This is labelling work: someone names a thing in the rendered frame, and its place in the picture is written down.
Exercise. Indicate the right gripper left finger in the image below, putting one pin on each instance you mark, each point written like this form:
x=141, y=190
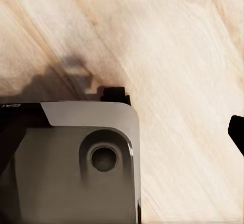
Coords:
x=12, y=133

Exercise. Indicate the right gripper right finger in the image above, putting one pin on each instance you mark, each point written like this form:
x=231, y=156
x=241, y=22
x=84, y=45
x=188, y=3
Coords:
x=236, y=131

